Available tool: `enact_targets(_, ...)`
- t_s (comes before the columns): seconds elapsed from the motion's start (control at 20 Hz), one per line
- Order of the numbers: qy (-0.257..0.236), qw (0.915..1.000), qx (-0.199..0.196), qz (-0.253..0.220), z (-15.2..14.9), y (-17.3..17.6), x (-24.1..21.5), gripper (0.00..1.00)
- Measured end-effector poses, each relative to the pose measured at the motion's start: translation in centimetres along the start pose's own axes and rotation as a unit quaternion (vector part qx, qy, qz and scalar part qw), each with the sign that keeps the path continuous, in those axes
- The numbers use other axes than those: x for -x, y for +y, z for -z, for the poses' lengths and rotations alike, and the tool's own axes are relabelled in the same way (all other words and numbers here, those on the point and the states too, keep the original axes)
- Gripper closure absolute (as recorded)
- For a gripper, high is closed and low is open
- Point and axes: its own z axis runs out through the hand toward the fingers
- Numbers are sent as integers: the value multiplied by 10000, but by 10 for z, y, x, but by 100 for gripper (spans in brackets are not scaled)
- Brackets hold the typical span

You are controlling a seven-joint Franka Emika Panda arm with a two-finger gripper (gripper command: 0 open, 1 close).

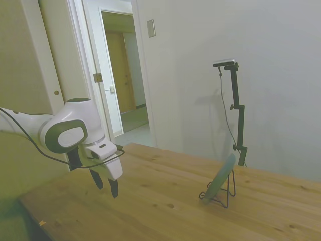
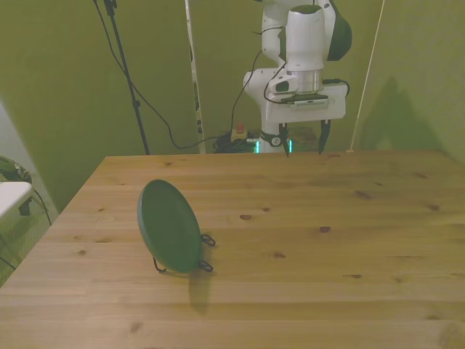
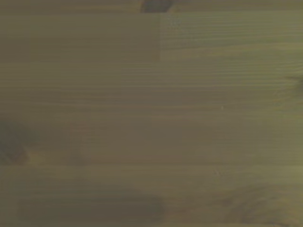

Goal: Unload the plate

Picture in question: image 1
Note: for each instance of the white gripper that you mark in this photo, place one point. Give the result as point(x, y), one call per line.
point(114, 168)

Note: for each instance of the teal round plate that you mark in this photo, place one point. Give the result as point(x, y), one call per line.
point(220, 178)

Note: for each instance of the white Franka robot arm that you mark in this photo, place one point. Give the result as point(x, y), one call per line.
point(75, 113)

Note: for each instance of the small orange scrap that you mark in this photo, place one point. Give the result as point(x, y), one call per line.
point(42, 222)

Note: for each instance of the white door latch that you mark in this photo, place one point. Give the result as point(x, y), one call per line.
point(111, 89)

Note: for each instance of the round closet door pull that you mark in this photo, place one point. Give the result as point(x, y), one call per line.
point(57, 93)

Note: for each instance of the brass door hinge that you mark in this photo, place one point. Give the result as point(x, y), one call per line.
point(97, 78)

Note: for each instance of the brown wooden hallway door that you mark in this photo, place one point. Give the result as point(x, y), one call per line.
point(118, 75)

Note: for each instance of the white open door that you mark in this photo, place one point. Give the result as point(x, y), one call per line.
point(95, 50)

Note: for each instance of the white closet door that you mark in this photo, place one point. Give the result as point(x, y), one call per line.
point(50, 50)

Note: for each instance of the light grey wrist camera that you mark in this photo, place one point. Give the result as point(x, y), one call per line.
point(105, 150)

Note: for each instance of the black camera stand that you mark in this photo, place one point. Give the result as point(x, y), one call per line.
point(240, 125)

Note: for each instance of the grey wall switch plate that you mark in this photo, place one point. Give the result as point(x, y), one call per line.
point(151, 28)

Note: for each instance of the grey exterior camera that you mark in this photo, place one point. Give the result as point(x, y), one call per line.
point(224, 62)

